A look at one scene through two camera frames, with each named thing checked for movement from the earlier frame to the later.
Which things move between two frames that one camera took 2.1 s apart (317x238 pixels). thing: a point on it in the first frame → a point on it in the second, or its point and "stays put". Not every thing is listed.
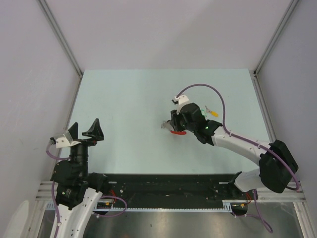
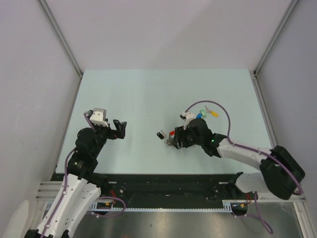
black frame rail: [141, 191] stays put
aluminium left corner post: [60, 36] stays put
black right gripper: [175, 121] → [180, 134]
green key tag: [204, 113] stays put
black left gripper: [95, 132] → [113, 134]
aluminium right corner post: [275, 37] stays put
